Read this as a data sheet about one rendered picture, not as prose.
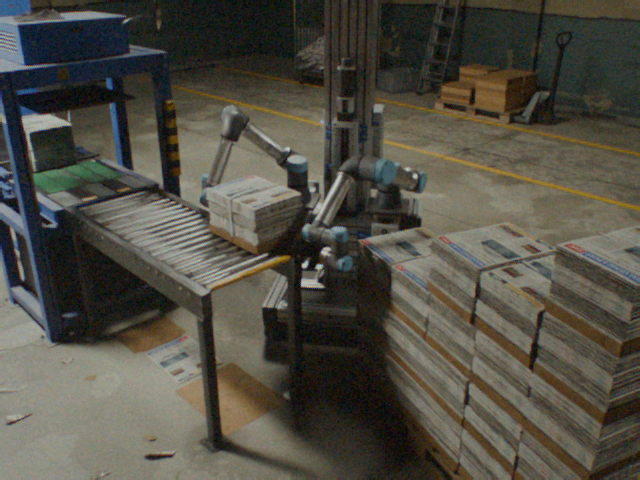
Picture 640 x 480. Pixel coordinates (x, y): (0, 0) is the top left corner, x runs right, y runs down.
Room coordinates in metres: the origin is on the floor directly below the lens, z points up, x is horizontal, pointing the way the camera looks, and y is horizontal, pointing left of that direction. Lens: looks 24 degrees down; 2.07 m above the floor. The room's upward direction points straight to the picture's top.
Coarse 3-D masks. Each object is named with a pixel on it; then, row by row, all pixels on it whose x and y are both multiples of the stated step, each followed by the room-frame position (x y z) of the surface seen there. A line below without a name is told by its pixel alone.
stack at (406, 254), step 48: (384, 240) 2.73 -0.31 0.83; (384, 288) 2.51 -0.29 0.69; (384, 336) 2.49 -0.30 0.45; (432, 336) 2.18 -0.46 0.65; (480, 336) 1.93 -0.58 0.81; (384, 384) 2.46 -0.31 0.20; (432, 384) 2.15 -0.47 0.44; (528, 384) 1.70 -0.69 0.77; (432, 432) 2.13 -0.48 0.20; (480, 432) 1.87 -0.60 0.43
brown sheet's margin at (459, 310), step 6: (432, 288) 2.20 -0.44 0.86; (432, 294) 2.19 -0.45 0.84; (438, 294) 2.16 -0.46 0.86; (444, 294) 2.12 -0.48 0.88; (444, 300) 2.12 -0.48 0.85; (450, 300) 2.09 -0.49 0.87; (450, 306) 2.09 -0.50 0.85; (456, 306) 2.05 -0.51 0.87; (456, 312) 2.05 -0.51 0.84; (462, 312) 2.02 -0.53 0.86; (468, 318) 1.98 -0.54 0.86; (474, 318) 1.98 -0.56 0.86
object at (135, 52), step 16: (144, 48) 3.89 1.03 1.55; (0, 64) 3.36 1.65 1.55; (16, 64) 3.36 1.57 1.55; (32, 64) 3.33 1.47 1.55; (48, 64) 3.32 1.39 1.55; (64, 64) 3.33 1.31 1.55; (80, 64) 3.39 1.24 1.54; (96, 64) 3.45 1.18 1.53; (112, 64) 3.51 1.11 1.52; (128, 64) 3.57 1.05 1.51; (144, 64) 3.64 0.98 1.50; (16, 80) 3.15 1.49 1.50; (32, 80) 3.21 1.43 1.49; (48, 80) 3.26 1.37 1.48; (64, 80) 3.32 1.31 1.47; (80, 80) 3.38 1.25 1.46
